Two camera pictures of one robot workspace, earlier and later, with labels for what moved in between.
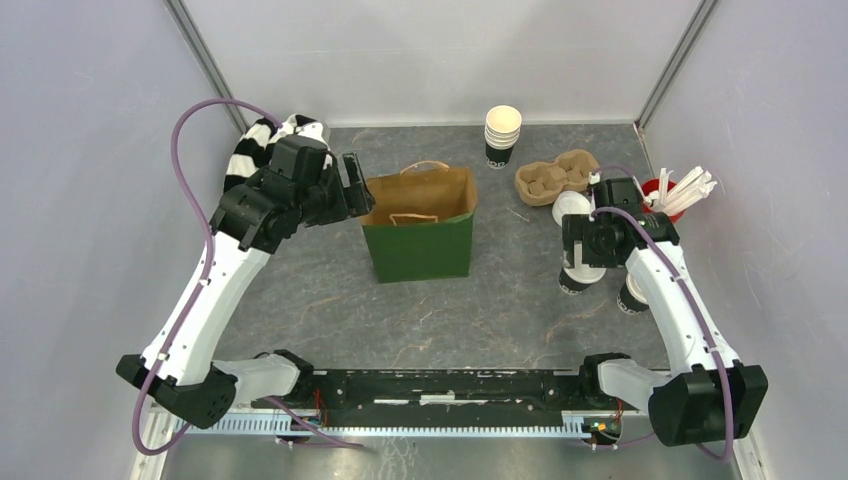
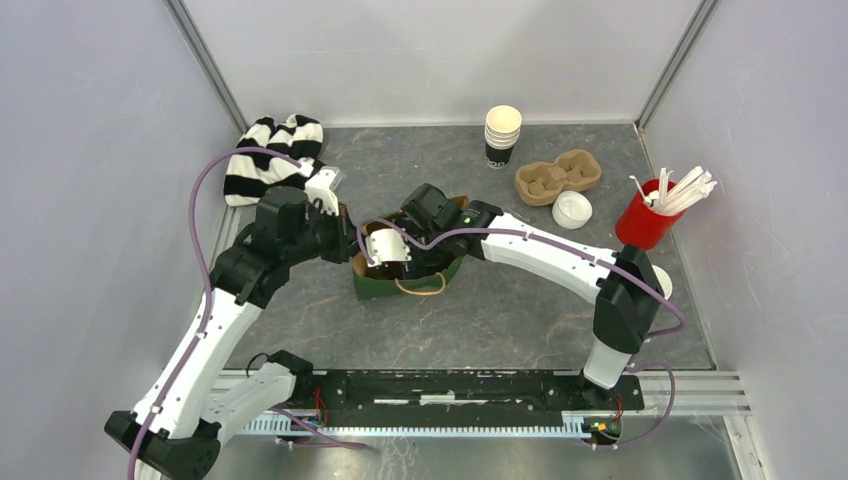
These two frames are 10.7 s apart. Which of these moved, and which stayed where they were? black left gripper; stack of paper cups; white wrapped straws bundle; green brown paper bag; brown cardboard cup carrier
Moved: green brown paper bag; black left gripper
Stayed: stack of paper cups; brown cardboard cup carrier; white wrapped straws bundle
